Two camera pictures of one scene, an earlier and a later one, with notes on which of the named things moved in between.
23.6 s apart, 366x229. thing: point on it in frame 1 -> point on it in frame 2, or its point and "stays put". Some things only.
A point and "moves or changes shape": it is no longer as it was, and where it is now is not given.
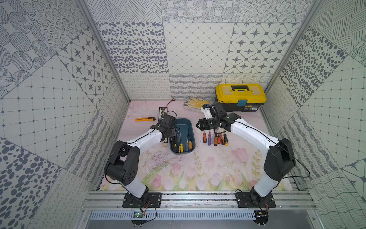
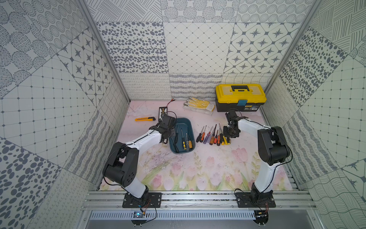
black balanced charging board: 162,111 stays put
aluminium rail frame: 101,200 stays put
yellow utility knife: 145,119 stays put
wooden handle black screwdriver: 215,140 moves or changes shape
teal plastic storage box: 184,141 stays put
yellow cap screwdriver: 181,147 -> 225,142
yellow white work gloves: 194,104 stays put
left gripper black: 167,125 stays put
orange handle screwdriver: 204,138 moves or changes shape
